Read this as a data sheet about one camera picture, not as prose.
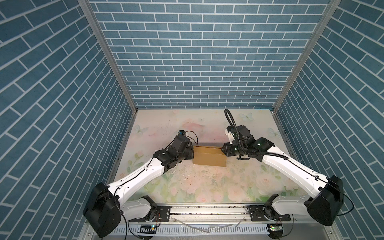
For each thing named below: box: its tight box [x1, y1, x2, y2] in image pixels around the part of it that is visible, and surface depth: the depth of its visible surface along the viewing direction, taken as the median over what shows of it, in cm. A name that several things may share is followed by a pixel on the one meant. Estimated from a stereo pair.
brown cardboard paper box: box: [193, 146, 227, 167], surface depth 82 cm
